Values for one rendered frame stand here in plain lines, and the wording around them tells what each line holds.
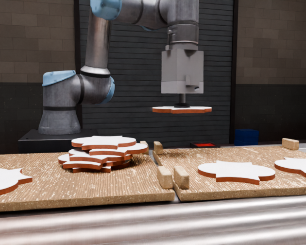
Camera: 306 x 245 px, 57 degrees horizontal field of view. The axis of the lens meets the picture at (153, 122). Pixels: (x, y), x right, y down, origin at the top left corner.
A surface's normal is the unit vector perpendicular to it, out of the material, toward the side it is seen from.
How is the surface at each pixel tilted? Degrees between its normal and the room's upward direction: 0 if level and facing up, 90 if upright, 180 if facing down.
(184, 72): 90
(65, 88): 91
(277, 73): 90
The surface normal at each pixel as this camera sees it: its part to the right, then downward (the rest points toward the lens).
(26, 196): 0.00, -0.99
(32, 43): 0.25, 0.11
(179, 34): -0.26, 0.11
